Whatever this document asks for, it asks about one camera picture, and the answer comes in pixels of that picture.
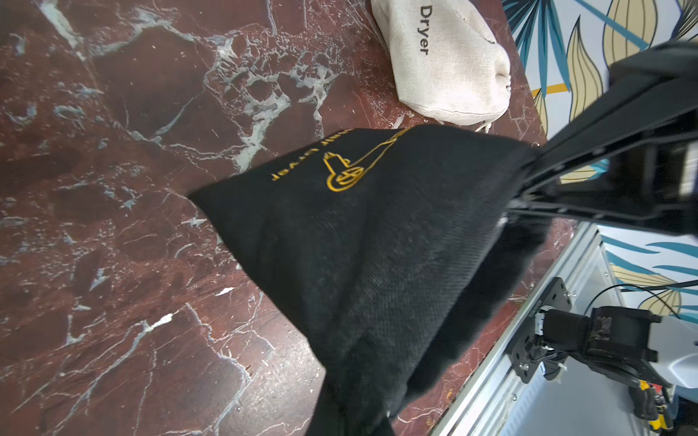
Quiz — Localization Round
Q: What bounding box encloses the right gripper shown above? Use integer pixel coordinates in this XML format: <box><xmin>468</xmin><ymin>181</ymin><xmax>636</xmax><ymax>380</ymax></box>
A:
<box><xmin>506</xmin><ymin>43</ymin><xmax>697</xmax><ymax>235</ymax></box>

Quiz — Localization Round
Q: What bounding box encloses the beige drawstring dryer bag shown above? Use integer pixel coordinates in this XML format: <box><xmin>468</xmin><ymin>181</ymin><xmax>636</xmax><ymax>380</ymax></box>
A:
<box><xmin>371</xmin><ymin>0</ymin><xmax>511</xmax><ymax>126</ymax></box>

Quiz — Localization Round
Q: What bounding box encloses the black drawstring dryer bag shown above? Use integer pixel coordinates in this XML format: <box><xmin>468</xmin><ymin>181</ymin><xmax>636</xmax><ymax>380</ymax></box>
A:
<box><xmin>190</xmin><ymin>125</ymin><xmax>551</xmax><ymax>435</ymax></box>

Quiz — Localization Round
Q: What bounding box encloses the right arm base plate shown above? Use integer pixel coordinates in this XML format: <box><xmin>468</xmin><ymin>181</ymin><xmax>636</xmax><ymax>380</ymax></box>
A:
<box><xmin>505</xmin><ymin>277</ymin><xmax>573</xmax><ymax>384</ymax></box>

